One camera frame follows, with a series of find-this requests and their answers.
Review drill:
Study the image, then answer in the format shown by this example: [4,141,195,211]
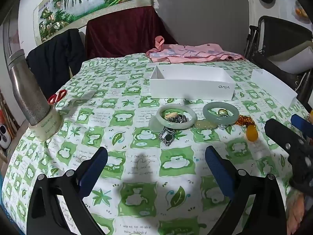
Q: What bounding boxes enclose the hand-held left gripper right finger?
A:
[205,146,287,235]

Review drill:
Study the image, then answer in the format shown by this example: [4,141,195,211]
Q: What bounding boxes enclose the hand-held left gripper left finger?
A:
[26,146,108,235]

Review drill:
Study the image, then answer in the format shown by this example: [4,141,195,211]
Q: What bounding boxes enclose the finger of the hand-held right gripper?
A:
[291,114,313,140]
[265,119,313,194]

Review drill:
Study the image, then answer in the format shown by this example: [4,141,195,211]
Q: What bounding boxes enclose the amber drop pendant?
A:
[246,125,258,142]

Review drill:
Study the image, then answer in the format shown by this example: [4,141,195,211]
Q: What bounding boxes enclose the amber bead bracelet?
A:
[236,115,257,128]

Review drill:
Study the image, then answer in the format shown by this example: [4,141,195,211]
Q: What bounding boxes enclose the pale green jade bangle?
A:
[202,101,239,125]
[156,104,197,130]

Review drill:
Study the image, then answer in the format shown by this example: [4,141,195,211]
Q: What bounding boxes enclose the pale green jade pendant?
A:
[149,117,165,132]

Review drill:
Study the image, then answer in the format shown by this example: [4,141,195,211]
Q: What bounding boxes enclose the white cardboard box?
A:
[149,65,236,101]

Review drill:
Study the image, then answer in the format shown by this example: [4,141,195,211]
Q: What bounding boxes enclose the white box lid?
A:
[251,69,298,108]

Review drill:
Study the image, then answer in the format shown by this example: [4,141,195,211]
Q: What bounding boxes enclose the clear tape roll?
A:
[28,105,64,142]

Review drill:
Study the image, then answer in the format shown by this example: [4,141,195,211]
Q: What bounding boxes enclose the green printed tablecloth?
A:
[0,53,311,235]

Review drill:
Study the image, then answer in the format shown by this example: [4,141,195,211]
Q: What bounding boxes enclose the white cushion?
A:
[268,40,313,74]

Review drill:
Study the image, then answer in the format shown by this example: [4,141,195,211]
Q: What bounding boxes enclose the person's foot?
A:
[289,192,306,235]

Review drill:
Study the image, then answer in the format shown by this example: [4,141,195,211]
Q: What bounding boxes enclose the white electronic device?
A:
[0,124,14,149]

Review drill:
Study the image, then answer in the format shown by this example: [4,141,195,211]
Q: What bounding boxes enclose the black folding chair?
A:
[245,15,313,108]

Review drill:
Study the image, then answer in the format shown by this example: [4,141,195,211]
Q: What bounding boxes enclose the metal bottle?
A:
[6,49,52,126]

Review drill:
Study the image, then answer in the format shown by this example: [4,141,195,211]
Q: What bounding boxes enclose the pink garment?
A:
[146,36,246,63]

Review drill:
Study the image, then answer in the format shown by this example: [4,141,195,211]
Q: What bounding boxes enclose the black jacket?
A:
[26,28,86,98]

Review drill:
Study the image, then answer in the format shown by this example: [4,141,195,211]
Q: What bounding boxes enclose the maroon velvet cloth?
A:
[85,5,178,60]

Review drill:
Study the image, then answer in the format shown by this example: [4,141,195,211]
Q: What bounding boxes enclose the red handled scissors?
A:
[48,89,67,104]

